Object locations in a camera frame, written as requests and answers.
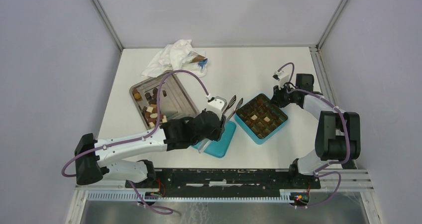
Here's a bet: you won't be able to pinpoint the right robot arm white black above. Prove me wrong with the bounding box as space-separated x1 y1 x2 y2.
271 71 361 188

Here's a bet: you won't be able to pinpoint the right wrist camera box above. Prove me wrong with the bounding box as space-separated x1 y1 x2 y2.
273 71 291 90

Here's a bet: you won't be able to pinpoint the brown blue wrapper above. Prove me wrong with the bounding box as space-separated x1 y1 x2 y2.
187 51 208 68

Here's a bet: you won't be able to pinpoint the teal chocolate box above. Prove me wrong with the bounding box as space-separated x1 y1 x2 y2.
234 93 288 145

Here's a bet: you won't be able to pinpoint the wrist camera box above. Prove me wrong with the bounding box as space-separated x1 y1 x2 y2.
206 96 228 119
273 71 291 90

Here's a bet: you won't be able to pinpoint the white crumpled cloth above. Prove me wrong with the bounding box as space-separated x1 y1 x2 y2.
141 39 208 78

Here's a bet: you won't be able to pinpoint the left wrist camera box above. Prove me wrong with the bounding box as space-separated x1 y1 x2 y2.
206 96 228 119

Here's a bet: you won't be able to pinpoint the stainless steel tray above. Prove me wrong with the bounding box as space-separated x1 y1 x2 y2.
129 71 199 129

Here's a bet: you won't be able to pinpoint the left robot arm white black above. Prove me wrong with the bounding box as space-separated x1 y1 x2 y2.
75 111 226 188

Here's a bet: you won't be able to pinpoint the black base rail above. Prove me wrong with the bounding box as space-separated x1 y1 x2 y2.
134 168 321 198

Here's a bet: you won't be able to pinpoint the teal box lid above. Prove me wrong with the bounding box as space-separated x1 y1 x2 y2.
191 120 237 159

